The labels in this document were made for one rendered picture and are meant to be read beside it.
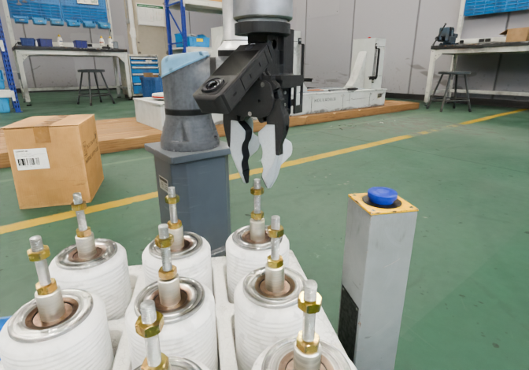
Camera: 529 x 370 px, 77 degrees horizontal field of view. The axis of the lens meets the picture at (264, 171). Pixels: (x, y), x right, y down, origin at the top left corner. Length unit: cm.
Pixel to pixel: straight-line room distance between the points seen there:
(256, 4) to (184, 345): 38
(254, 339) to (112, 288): 21
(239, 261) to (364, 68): 366
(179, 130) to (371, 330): 59
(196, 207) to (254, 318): 51
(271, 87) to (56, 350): 35
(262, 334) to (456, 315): 54
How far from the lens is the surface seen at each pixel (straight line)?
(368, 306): 54
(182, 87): 82
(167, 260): 37
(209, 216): 88
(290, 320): 38
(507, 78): 545
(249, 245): 48
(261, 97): 42
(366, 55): 403
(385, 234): 48
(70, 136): 138
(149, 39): 674
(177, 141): 83
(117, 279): 51
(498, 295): 97
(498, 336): 84
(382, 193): 48
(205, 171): 84
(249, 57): 42
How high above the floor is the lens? 50
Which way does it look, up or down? 17 degrees down
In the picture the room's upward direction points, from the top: straight up
